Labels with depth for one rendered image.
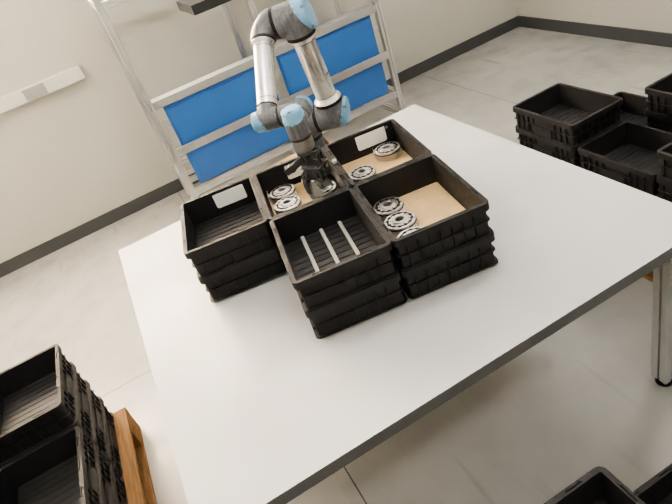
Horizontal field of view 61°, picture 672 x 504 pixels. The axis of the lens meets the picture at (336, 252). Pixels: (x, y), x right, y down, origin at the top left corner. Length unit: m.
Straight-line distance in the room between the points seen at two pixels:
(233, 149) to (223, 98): 0.35
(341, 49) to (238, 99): 0.79
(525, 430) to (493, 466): 0.18
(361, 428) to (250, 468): 0.29
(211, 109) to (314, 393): 2.62
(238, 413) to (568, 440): 1.16
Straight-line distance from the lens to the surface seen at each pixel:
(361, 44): 4.19
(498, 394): 2.36
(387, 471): 2.24
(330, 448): 1.46
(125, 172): 4.81
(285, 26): 2.24
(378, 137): 2.32
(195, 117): 3.87
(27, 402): 2.60
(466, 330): 1.61
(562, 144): 2.83
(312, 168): 2.00
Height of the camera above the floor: 1.83
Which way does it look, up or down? 33 degrees down
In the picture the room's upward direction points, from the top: 20 degrees counter-clockwise
